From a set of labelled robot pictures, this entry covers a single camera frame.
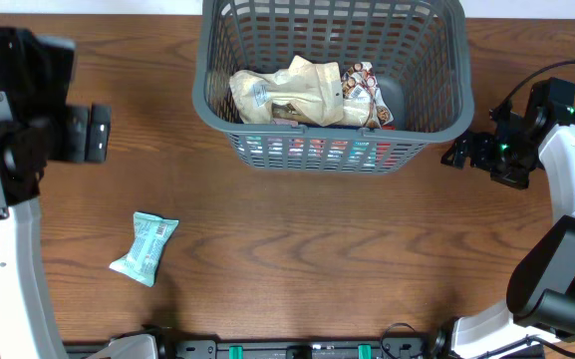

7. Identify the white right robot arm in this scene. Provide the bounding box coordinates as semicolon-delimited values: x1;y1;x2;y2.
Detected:
431;78;575;358

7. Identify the orange snack bag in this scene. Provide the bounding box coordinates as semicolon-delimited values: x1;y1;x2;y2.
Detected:
362;141;401;172

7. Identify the grey plastic slotted basket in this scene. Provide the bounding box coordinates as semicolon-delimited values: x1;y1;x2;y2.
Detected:
192;0;474;174

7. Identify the colourful Kleenex tissue multipack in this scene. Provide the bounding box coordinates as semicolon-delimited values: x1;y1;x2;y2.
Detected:
228;135;377;173

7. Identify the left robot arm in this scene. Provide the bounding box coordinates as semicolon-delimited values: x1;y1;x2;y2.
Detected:
0;27;159;359

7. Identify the beige paper pouch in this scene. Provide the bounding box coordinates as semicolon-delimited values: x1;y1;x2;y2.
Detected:
229;56;344;127

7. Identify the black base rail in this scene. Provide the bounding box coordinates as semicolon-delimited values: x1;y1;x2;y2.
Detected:
65;322;546;359

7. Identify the beige brown Pantree bag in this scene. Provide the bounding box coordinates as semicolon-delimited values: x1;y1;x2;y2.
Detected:
337;62;395;130

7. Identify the teal snack packet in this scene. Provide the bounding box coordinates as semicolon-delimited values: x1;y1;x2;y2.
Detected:
109;211;179;287

